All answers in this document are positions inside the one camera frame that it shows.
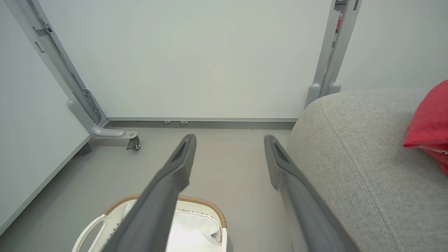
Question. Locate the red Bulls 23 shorts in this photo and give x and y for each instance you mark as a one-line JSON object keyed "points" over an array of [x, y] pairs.
{"points": [[430, 122]]}

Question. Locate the grey slanted partition post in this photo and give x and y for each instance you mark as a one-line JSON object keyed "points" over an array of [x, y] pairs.
{"points": [[56, 52]]}

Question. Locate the grey partition post with foot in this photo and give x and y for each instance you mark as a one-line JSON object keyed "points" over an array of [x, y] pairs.
{"points": [[344, 52], [323, 59]]}

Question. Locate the wicker rim laundry basket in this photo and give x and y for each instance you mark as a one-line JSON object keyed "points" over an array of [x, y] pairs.
{"points": [[210, 206]]}

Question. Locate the grey fabric sofa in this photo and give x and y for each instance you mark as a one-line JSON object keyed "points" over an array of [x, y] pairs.
{"points": [[367, 157]]}

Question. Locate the black caster wheel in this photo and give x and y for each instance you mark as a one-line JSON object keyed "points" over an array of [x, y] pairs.
{"points": [[134, 144]]}

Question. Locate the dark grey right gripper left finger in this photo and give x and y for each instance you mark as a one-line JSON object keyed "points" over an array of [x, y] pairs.
{"points": [[161, 199]]}

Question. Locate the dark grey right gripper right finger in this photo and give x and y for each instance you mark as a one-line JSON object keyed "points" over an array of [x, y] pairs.
{"points": [[304, 203]]}

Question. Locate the long grey partition bottom rail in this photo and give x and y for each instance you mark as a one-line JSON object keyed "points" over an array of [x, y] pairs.
{"points": [[210, 119]]}

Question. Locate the red label sticker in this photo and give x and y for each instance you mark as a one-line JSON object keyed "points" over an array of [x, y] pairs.
{"points": [[340, 21]]}

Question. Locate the white basket liner cloth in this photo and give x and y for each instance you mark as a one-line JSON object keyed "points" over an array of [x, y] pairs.
{"points": [[196, 231]]}

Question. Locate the grey partition foot with plate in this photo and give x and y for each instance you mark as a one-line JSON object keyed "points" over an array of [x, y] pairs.
{"points": [[105, 132]]}

